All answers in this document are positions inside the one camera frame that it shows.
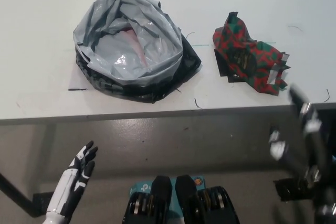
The thin black tape strip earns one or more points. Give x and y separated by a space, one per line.
77 89

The red green coffee bean bag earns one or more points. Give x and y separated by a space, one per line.
246 51

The black tape patch on table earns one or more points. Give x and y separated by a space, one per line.
223 64

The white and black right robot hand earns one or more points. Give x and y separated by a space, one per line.
309 134

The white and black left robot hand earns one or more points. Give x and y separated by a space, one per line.
65 187

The black slanted table leg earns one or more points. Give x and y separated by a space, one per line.
15 195

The black plastic bag grey inside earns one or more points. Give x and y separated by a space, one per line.
131 51

